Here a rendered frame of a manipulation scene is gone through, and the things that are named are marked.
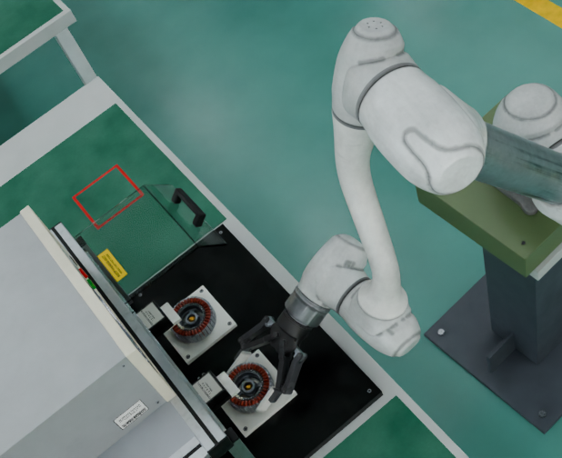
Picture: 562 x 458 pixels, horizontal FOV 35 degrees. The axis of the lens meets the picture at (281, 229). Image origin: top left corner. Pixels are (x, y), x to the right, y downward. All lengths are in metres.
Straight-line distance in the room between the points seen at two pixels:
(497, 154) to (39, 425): 0.89
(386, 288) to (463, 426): 1.09
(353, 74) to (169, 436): 0.74
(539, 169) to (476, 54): 1.95
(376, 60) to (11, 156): 1.59
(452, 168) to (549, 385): 1.52
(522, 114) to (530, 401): 1.11
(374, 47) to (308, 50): 2.31
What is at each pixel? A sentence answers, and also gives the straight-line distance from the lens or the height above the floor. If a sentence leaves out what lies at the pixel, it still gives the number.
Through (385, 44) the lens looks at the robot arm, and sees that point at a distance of 1.45.
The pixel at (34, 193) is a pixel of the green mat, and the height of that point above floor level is 0.75.
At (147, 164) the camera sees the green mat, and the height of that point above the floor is 0.75.
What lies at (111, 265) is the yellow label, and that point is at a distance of 1.99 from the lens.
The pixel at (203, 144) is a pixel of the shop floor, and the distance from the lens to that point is 3.57.
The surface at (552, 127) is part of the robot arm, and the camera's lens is 1.95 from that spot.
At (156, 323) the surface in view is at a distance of 2.05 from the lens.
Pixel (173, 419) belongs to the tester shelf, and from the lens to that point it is 1.71.
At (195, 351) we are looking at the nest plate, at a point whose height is 0.78.
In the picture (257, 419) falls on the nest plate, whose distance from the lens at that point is 2.03.
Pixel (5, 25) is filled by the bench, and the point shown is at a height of 0.75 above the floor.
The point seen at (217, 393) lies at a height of 0.92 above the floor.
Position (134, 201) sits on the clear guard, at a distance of 2.07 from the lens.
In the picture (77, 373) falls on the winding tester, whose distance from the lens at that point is 1.59.
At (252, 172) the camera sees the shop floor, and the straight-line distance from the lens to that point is 3.41.
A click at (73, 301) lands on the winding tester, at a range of 1.66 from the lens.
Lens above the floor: 2.60
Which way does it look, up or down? 54 degrees down
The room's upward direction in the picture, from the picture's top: 24 degrees counter-clockwise
